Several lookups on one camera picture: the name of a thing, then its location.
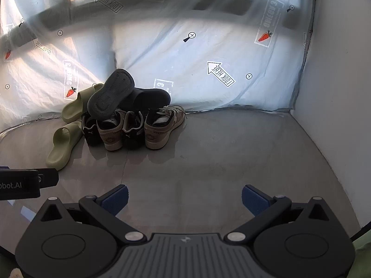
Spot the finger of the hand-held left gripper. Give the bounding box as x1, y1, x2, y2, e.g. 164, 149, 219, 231
35, 168, 59, 189

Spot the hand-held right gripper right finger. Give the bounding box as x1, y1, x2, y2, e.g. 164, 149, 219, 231
224, 184, 335, 244

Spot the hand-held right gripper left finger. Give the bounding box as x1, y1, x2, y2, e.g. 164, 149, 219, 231
36, 184, 148, 244

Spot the green slide slipper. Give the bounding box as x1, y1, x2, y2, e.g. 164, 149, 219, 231
46, 122, 84, 171
62, 83, 105, 123

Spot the black sneaker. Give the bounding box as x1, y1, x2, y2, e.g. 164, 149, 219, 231
81, 111, 102, 146
123, 111, 145, 150

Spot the tan and white sneaker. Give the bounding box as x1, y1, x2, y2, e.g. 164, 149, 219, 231
144, 106, 187, 150
96, 110, 127, 151

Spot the grey slide slipper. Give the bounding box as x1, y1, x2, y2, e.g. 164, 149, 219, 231
119, 88, 171, 113
87, 69, 136, 119

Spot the green cushion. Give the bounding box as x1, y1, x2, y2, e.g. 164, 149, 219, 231
351, 229, 371, 278

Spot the white printed plastic curtain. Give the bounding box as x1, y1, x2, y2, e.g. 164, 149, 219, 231
0, 0, 316, 139

